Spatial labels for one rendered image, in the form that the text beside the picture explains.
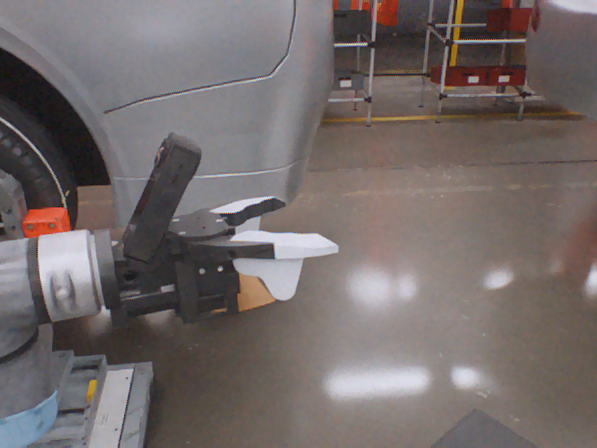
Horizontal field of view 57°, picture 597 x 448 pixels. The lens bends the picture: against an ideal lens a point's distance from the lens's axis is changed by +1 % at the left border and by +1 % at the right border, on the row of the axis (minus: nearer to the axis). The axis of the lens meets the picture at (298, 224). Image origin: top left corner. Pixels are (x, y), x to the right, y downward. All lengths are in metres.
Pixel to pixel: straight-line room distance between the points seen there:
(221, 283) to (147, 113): 1.08
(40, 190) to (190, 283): 1.07
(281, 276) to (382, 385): 1.73
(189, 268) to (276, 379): 1.72
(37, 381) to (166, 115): 1.08
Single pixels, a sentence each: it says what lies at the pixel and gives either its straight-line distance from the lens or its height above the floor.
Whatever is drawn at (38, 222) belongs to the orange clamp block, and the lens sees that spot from 1.48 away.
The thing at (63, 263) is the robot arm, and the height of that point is 1.24.
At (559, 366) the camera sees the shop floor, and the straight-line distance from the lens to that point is 2.47.
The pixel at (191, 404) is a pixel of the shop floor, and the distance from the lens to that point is 2.13.
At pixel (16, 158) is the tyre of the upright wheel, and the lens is 1.52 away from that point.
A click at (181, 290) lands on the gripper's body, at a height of 1.20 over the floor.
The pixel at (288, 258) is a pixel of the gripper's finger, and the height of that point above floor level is 1.24.
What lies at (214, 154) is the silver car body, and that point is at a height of 0.96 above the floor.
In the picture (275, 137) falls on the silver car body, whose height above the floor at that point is 1.00.
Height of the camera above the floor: 1.47
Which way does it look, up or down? 26 degrees down
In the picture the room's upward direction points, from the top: straight up
